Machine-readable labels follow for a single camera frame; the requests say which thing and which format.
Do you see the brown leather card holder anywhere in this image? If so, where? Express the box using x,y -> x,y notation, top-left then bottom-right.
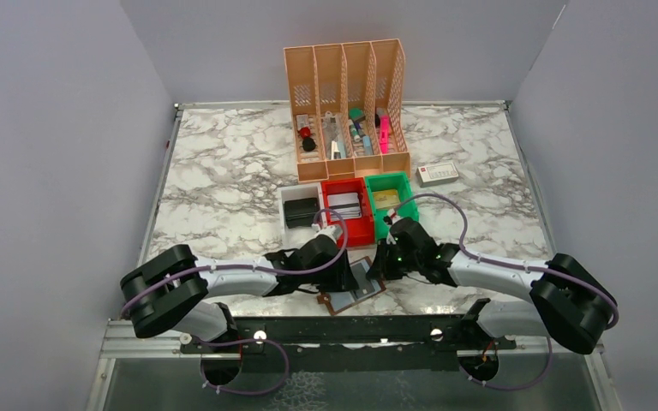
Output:
316,257 -> 386,316

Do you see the green plastic bin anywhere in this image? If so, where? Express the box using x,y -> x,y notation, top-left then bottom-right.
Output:
364,172 -> 413,241

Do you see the red plastic bin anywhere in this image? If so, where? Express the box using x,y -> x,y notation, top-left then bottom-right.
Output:
320,178 -> 375,247

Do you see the white plastic bin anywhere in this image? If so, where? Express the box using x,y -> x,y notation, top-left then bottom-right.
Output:
278,183 -> 325,248

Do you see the peach plastic file organizer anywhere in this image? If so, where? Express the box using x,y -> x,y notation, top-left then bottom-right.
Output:
284,39 -> 411,183

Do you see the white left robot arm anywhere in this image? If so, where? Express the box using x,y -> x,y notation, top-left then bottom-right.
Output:
120,229 -> 358,342

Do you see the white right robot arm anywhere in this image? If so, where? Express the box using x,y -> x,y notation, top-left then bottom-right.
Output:
367,217 -> 618,354

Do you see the gold credit card stack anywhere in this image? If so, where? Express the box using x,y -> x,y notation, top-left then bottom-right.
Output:
372,189 -> 402,211

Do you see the silver VIP card stack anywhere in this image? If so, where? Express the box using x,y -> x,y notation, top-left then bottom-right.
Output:
326,193 -> 362,220

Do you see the black card stack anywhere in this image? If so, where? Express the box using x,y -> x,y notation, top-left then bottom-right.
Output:
283,198 -> 320,229

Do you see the small white label box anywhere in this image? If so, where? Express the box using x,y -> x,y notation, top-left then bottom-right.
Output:
416,162 -> 459,187

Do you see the white stapler tool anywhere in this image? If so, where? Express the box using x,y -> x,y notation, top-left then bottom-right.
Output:
330,140 -> 343,160

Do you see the pink marker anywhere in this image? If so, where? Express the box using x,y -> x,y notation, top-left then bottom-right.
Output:
378,115 -> 390,154

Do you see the black round object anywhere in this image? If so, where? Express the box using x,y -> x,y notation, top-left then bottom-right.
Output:
302,137 -> 317,152

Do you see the teal eraser block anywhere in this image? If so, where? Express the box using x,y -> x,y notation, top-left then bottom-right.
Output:
348,108 -> 366,122

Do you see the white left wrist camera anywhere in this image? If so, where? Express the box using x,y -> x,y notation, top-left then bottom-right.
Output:
312,223 -> 344,243

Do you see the black metal base rail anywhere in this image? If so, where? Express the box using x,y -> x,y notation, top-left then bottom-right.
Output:
180,314 -> 516,373

